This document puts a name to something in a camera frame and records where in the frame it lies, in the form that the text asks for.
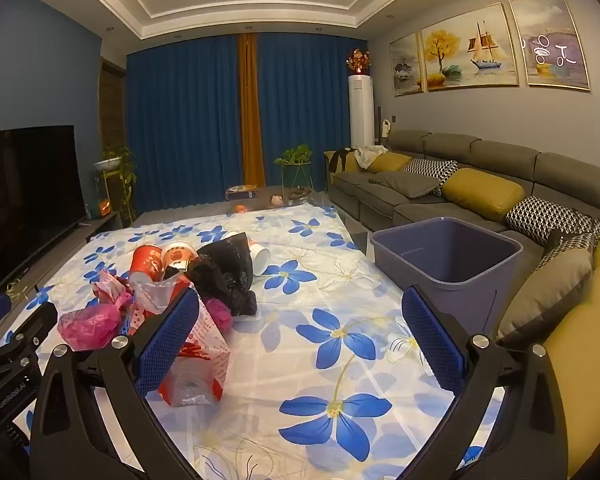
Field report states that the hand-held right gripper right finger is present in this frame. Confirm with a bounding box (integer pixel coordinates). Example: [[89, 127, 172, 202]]
[[397, 285, 568, 480]]

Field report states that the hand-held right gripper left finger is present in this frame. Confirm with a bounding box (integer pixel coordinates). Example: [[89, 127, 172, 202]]
[[30, 287, 201, 480]]

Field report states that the red and white plastic bag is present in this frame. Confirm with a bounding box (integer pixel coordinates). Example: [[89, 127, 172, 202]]
[[157, 287, 232, 407]]

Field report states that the clear plastic bag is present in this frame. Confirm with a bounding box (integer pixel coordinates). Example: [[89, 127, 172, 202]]
[[137, 277, 193, 313]]

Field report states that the pink plastic bag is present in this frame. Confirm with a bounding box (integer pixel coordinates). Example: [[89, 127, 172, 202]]
[[57, 304, 123, 352], [205, 300, 233, 331]]

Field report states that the pink and white printed bag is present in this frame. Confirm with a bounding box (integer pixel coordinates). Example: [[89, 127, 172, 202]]
[[92, 269, 133, 311]]

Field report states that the red paper cup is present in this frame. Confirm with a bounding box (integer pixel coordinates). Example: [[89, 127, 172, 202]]
[[130, 245, 165, 286]]

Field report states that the orange and white paper cup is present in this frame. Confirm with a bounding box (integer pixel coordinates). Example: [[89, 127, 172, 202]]
[[161, 241, 198, 273]]

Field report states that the black plastic bag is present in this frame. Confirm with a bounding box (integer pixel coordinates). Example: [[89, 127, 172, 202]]
[[186, 236, 258, 318]]

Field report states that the purple plastic bin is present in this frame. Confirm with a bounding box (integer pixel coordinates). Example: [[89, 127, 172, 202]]
[[370, 216, 524, 333]]

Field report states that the black television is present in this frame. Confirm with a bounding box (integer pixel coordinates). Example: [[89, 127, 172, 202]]
[[0, 125, 88, 306]]

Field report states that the large grey cushion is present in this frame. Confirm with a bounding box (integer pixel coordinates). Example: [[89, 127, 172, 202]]
[[496, 247, 595, 348]]

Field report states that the grey television cabinet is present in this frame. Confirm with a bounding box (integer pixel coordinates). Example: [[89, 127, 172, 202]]
[[0, 210, 123, 321]]

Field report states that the grey coffee table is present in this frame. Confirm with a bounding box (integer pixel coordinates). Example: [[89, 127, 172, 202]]
[[350, 230, 381, 256]]

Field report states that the blue floral tablecloth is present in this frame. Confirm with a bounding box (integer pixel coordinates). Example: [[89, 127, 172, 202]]
[[7, 204, 506, 480]]

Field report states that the grey sofa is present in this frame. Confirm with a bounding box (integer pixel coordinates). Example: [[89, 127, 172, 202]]
[[324, 129, 600, 281]]

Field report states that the gold plant stand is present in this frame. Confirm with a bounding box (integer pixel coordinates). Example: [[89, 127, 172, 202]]
[[96, 170, 126, 221]]

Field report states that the black white patterned cushion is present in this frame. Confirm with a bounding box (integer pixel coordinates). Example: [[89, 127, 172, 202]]
[[505, 195, 600, 247], [402, 158, 460, 197], [535, 232, 598, 273]]

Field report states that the large yellow cushion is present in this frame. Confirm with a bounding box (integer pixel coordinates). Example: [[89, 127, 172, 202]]
[[441, 167, 527, 222]]

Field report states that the flat grey cushion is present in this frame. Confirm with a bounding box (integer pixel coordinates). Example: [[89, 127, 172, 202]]
[[370, 171, 441, 200]]

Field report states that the trailing plant white pot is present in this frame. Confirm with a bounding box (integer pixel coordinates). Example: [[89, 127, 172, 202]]
[[94, 145, 138, 226]]

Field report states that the small yellow cushion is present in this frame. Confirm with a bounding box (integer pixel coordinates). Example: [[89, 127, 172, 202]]
[[367, 152, 413, 175]]

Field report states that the white cloth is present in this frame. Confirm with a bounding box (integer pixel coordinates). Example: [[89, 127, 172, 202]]
[[355, 145, 390, 168]]

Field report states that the green pot gold stand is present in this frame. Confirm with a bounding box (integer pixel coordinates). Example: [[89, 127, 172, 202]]
[[281, 161, 313, 201]]

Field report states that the blue curtain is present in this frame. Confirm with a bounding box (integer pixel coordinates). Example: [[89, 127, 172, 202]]
[[125, 35, 246, 213], [256, 32, 371, 196]]

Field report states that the green leafy plant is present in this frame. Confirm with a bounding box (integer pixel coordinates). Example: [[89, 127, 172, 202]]
[[273, 144, 313, 166]]

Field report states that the white standing air conditioner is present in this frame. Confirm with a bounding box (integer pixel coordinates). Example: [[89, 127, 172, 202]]
[[348, 75, 376, 148]]

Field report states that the orange curtain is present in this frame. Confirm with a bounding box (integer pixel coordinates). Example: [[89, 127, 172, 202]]
[[236, 33, 267, 188]]

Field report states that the small landscape painting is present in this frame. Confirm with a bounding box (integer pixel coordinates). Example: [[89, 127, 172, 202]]
[[389, 31, 426, 97]]

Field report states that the red gold flower ornament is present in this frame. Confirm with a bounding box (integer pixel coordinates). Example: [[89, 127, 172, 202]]
[[346, 47, 372, 77]]

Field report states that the sailboat and tree painting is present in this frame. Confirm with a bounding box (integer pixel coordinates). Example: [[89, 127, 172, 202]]
[[419, 2, 519, 92]]

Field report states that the purple landscape painting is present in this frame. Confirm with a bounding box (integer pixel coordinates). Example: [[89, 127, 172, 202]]
[[508, 0, 592, 92]]

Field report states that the wooden wall panel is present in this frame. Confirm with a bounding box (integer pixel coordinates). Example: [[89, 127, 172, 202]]
[[99, 59, 127, 153]]

